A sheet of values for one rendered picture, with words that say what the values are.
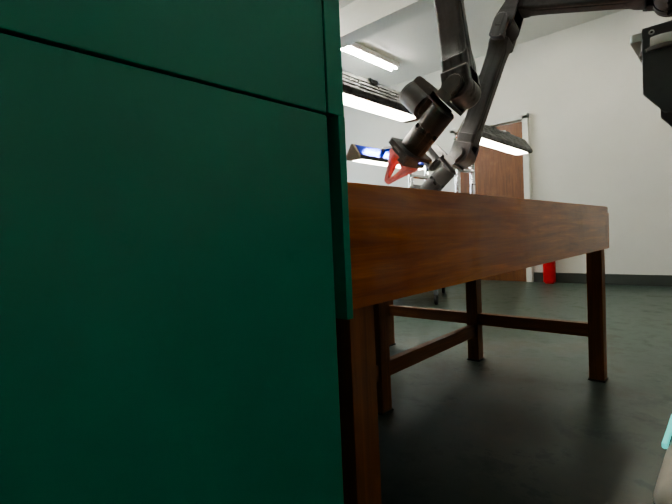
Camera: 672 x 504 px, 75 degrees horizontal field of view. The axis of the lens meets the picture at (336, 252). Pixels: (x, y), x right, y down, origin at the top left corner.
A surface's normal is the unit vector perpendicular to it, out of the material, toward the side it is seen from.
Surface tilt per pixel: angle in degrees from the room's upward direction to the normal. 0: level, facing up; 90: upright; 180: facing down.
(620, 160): 90
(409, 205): 90
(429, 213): 90
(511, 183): 90
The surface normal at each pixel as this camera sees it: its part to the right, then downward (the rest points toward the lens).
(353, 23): -0.68, 0.06
